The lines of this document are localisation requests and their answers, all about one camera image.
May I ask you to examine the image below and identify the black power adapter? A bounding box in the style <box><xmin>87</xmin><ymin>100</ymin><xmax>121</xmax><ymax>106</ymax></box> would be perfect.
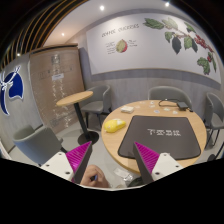
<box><xmin>177</xmin><ymin>102</ymin><xmax>188</xmax><ymax>111</ymax></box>

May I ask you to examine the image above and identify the grey chair behind round table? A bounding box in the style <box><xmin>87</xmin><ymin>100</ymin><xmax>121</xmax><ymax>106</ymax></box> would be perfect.
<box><xmin>148</xmin><ymin>86</ymin><xmax>192</xmax><ymax>109</ymax></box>

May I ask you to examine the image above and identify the grey armchair front left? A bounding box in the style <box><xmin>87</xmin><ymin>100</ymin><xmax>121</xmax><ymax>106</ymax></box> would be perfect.
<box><xmin>13</xmin><ymin>125</ymin><xmax>66</xmax><ymax>166</ymax></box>

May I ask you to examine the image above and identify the white tissue packet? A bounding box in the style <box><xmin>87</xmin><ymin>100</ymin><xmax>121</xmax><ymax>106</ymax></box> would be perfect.
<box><xmin>120</xmin><ymin>106</ymin><xmax>134</xmax><ymax>113</ymax></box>

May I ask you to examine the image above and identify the person's hand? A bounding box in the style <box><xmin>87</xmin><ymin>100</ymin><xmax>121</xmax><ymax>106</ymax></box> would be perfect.
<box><xmin>81</xmin><ymin>165</ymin><xmax>109</xmax><ymax>188</ymax></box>

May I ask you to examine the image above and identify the wooden menu wall panel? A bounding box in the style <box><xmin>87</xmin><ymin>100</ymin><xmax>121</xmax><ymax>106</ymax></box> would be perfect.
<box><xmin>30</xmin><ymin>44</ymin><xmax>84</xmax><ymax>133</ymax></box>

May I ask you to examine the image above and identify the yellow computer mouse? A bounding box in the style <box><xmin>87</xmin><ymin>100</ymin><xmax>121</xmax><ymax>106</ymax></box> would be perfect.
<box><xmin>104</xmin><ymin>119</ymin><xmax>126</xmax><ymax>133</ymax></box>

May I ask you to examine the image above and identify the small round wooden table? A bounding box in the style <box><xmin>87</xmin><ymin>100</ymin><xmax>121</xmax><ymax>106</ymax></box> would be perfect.
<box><xmin>56</xmin><ymin>91</ymin><xmax>99</xmax><ymax>144</ymax></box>

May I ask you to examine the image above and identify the grey chair behind small table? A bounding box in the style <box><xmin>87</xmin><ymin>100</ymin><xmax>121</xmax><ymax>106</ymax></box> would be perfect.
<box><xmin>80</xmin><ymin>85</ymin><xmax>112</xmax><ymax>117</ymax></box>

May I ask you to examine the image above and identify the black cable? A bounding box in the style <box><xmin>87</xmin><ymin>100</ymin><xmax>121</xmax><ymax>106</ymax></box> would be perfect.
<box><xmin>157</xmin><ymin>98</ymin><xmax>194</xmax><ymax>113</ymax></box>

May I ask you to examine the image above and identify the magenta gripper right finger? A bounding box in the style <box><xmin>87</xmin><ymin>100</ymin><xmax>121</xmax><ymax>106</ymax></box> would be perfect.
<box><xmin>133</xmin><ymin>142</ymin><xmax>160</xmax><ymax>184</ymax></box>

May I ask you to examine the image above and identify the black mouse pad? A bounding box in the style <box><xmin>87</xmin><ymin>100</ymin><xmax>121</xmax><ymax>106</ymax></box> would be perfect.
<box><xmin>118</xmin><ymin>116</ymin><xmax>201</xmax><ymax>160</ymax></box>

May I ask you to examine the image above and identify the clear plastic wrapper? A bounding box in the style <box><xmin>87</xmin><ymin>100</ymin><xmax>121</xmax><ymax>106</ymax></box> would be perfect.
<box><xmin>114</xmin><ymin>168</ymin><xmax>133</xmax><ymax>181</ymax></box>

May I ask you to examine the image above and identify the grey chair at right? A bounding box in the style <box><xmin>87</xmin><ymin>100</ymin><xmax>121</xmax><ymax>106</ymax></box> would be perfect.
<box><xmin>203</xmin><ymin>91</ymin><xmax>224</xmax><ymax>149</ymax></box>

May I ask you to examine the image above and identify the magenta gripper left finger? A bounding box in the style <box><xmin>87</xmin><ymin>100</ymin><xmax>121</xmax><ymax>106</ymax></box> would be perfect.
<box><xmin>66</xmin><ymin>141</ymin><xmax>92</xmax><ymax>184</ymax></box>

